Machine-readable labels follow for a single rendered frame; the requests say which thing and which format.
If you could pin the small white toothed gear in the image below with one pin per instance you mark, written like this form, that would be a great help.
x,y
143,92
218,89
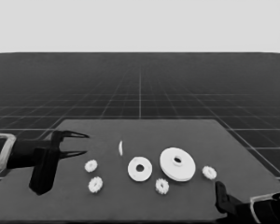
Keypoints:
x,y
206,172
159,186
91,185
87,166

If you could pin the white round carrier with pins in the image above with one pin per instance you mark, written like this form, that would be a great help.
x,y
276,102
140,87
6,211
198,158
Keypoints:
x,y
131,170

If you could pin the large thick white disc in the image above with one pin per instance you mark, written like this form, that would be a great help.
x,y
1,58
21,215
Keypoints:
x,y
186,171

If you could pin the small thin T-shaped piece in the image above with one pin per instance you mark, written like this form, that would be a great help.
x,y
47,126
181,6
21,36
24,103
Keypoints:
x,y
120,148

